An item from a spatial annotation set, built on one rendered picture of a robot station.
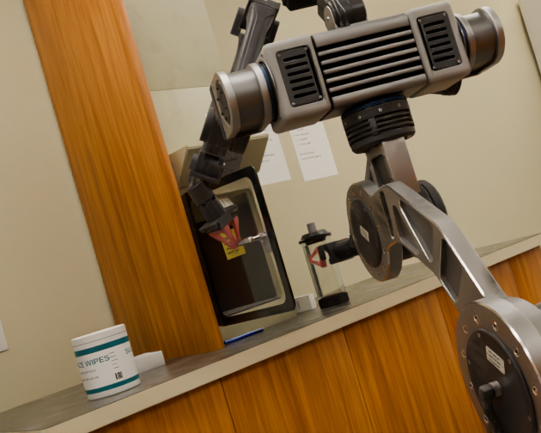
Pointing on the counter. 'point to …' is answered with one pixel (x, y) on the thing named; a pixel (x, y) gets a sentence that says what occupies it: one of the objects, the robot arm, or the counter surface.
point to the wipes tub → (106, 362)
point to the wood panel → (124, 176)
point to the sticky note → (232, 249)
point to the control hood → (257, 143)
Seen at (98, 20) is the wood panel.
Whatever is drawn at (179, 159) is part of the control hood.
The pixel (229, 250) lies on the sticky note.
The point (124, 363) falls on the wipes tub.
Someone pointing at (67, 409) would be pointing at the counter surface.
